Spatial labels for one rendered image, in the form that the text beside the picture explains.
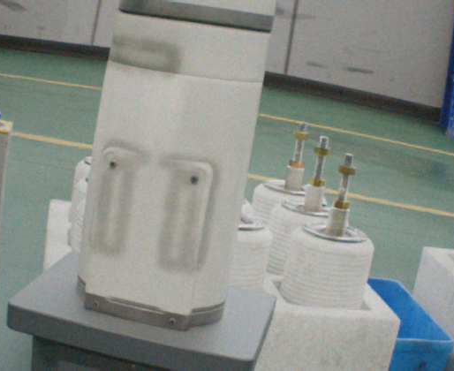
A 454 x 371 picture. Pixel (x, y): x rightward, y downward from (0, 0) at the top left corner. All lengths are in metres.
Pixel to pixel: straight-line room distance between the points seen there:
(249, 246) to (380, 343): 0.18
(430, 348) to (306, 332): 0.23
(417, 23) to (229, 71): 5.55
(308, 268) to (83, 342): 0.58
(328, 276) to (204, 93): 0.58
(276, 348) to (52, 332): 0.55
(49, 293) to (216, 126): 0.14
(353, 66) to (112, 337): 5.57
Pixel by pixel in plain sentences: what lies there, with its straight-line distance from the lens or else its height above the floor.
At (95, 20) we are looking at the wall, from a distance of 6.32.
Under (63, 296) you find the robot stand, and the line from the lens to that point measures 0.61.
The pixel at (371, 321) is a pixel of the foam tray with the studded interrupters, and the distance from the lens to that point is 1.11.
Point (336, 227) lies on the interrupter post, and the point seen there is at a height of 0.26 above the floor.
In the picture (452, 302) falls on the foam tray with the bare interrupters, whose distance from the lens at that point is 1.39.
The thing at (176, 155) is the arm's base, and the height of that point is 0.40.
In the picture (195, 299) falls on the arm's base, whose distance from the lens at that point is 0.59.
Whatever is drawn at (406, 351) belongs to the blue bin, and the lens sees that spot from 1.27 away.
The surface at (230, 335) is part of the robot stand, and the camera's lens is 0.59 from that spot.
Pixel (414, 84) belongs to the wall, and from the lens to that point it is 6.11.
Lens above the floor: 0.49
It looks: 10 degrees down
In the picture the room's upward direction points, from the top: 10 degrees clockwise
